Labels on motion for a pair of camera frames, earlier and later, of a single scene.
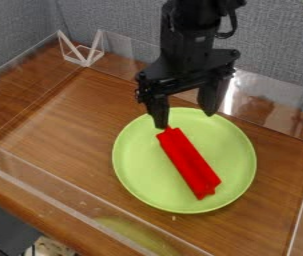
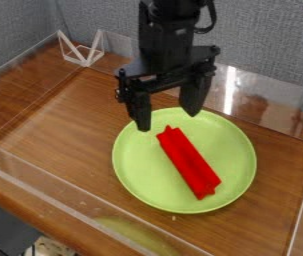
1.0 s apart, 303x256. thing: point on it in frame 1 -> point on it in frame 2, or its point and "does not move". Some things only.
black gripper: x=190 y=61 -> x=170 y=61
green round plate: x=148 y=175 does not move
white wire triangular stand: x=80 y=54 does not move
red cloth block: x=189 y=162 does not move
